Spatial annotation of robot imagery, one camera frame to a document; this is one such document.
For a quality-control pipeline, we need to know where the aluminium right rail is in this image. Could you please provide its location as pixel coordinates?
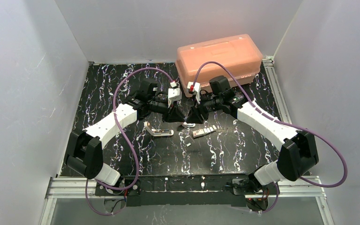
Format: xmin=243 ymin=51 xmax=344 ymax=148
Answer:
xmin=262 ymin=56 xmax=292 ymax=123

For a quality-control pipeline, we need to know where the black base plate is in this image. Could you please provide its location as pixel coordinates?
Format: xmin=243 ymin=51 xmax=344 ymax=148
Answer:
xmin=95 ymin=173 xmax=277 ymax=208

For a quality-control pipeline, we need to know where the white staples box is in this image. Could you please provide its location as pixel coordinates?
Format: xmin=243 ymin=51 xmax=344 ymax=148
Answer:
xmin=192 ymin=126 xmax=217 ymax=138

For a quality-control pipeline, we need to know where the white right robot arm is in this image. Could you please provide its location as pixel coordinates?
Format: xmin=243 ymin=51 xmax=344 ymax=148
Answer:
xmin=187 ymin=76 xmax=319 ymax=189

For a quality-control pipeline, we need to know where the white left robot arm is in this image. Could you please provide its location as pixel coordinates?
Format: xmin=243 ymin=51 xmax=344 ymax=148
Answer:
xmin=64 ymin=79 xmax=185 ymax=187

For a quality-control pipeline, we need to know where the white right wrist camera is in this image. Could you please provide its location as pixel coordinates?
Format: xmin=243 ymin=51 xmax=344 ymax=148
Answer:
xmin=187 ymin=82 xmax=201 ymax=104

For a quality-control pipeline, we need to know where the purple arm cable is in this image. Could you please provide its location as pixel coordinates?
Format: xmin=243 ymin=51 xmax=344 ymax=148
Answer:
xmin=85 ymin=67 xmax=179 ymax=217
xmin=192 ymin=61 xmax=348 ymax=215

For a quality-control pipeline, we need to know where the aluminium front rail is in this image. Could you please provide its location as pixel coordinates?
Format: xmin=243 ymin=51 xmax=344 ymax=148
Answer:
xmin=40 ymin=174 xmax=334 ymax=225

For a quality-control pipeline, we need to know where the aluminium rail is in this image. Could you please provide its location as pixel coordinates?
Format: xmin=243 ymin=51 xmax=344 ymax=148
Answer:
xmin=262 ymin=56 xmax=292 ymax=123
xmin=40 ymin=174 xmax=334 ymax=225

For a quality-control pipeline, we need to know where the pink white small stapler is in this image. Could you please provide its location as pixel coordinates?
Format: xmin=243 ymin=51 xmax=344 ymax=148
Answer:
xmin=182 ymin=122 xmax=196 ymax=128

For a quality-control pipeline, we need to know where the pink plastic storage box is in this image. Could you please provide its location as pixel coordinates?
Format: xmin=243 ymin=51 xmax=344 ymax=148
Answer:
xmin=176 ymin=34 xmax=263 ymax=98

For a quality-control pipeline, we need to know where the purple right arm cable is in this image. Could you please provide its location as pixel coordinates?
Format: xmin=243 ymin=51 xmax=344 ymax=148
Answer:
xmin=192 ymin=61 xmax=348 ymax=215

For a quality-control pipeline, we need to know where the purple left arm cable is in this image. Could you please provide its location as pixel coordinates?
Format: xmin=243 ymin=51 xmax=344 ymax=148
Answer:
xmin=85 ymin=67 xmax=179 ymax=217

